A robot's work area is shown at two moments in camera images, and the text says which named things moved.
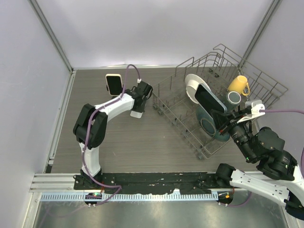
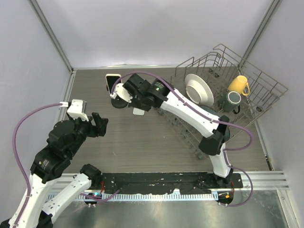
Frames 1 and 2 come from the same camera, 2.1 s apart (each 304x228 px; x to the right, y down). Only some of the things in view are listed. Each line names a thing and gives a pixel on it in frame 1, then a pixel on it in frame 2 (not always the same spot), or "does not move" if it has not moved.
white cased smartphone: x=114 y=81 does not move
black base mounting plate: x=138 y=183 does not move
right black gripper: x=223 y=120 → x=133 y=104
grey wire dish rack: x=211 y=95 does not move
